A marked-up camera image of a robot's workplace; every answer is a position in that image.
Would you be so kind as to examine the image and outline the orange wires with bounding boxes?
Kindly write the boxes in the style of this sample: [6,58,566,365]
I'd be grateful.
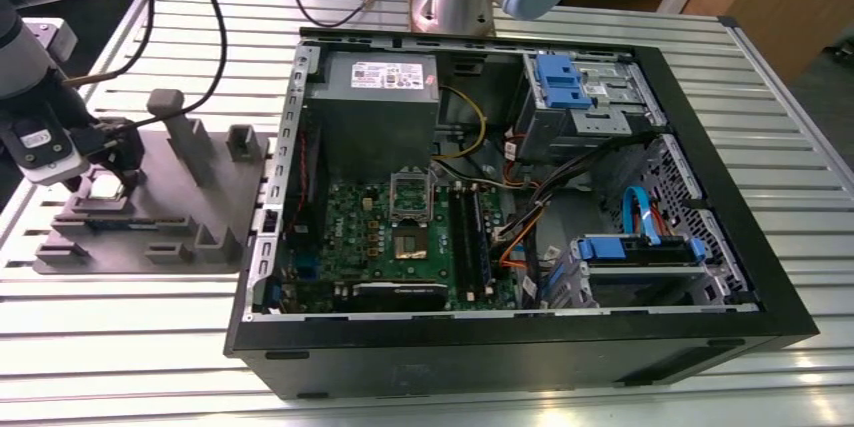
[498,226,536,269]

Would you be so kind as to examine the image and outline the grey parts rack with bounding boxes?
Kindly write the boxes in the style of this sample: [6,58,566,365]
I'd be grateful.
[31,88,280,276]

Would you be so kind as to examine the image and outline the graphics card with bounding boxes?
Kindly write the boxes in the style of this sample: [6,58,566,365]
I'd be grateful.
[332,277,450,313]

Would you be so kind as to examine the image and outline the silver CPU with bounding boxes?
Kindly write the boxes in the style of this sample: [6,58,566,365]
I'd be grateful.
[90,177,127,201]

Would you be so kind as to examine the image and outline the grey power supply unit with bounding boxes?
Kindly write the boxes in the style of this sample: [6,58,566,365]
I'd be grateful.
[305,50,444,171]

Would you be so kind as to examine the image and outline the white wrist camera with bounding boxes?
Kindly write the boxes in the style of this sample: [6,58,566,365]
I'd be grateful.
[0,116,94,186]

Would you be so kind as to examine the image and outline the wire locking lever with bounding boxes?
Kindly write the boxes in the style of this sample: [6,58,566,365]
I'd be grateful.
[430,169,446,228]

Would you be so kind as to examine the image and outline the green motherboard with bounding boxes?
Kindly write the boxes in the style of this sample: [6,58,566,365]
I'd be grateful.
[278,166,530,314]

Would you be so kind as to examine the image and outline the red disk wire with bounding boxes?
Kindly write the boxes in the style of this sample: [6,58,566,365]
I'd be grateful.
[640,204,669,246]

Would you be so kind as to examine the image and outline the black white wire bundle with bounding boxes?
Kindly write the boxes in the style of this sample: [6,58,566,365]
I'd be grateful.
[432,156,533,193]

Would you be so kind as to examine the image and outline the CPU socket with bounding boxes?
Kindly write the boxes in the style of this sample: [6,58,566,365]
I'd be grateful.
[390,225,434,263]

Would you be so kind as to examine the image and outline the metal socket cover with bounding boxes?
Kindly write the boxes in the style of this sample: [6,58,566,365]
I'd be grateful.
[389,169,441,227]

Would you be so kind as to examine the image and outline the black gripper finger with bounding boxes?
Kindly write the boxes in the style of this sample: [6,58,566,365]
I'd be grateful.
[63,169,97,194]
[99,128,147,194]

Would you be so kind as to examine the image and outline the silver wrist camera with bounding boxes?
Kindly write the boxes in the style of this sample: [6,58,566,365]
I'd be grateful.
[23,16,77,56]

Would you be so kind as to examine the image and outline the wooden cabinet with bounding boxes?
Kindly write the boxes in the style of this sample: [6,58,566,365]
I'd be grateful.
[687,0,854,83]

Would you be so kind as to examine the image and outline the thin red wire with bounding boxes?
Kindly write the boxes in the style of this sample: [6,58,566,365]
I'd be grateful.
[284,124,316,238]

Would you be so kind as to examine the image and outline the metal disk bay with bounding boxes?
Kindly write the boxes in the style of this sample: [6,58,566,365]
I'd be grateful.
[566,234,753,309]
[517,49,669,163]

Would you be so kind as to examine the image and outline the black PC case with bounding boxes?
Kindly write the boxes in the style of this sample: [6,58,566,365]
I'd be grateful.
[223,25,821,401]

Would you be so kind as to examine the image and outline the cable with brass plug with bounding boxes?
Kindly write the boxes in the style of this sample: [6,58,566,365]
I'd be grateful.
[58,0,159,88]

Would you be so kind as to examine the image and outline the thick black camera cable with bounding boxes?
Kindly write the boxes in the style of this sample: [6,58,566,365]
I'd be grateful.
[99,0,229,131]

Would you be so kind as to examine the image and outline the blue plastic bay bracket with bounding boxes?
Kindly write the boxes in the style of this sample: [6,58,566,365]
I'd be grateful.
[536,54,597,111]

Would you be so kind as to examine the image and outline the hard disk in blue carrier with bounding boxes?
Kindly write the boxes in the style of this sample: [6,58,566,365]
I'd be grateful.
[577,236,709,268]

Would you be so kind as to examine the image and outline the yellow wire bundle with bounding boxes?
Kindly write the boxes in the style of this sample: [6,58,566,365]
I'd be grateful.
[433,84,490,163]

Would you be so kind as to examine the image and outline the black cable bundle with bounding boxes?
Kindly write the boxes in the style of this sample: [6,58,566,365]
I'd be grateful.
[497,131,662,248]

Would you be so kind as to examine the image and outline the black RAM slot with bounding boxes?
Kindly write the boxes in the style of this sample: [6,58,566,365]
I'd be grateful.
[456,181,481,299]
[465,182,490,298]
[445,181,473,299]

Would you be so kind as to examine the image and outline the blue flat wire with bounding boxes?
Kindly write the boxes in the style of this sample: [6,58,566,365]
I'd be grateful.
[537,256,569,309]
[621,185,669,248]

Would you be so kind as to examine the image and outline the RAM stick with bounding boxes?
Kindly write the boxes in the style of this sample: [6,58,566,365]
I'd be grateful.
[85,218,162,231]

